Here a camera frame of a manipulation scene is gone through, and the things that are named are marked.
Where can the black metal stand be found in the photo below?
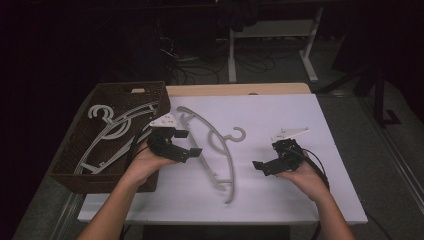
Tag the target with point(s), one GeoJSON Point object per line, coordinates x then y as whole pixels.
{"type": "Point", "coordinates": [380, 100]}

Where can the white metal-frame desk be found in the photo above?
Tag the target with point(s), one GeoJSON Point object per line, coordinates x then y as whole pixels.
{"type": "Point", "coordinates": [273, 28]}

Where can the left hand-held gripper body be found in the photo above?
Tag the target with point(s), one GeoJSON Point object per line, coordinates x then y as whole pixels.
{"type": "Point", "coordinates": [163, 140]}

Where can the person's left hand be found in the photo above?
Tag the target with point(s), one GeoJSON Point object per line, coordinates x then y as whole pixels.
{"type": "Point", "coordinates": [143, 166]}

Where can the person's right hand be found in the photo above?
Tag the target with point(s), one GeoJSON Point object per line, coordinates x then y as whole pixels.
{"type": "Point", "coordinates": [310, 180]}

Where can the grey plastic clothes hanger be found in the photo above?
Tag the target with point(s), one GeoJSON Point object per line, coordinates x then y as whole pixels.
{"type": "Point", "coordinates": [218, 141]}
{"type": "Point", "coordinates": [92, 111]}
{"type": "Point", "coordinates": [123, 150]}

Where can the brown wicker basket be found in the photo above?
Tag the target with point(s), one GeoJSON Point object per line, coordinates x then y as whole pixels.
{"type": "Point", "coordinates": [100, 185]}

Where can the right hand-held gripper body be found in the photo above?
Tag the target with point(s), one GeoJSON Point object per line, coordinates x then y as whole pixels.
{"type": "Point", "coordinates": [288, 153]}

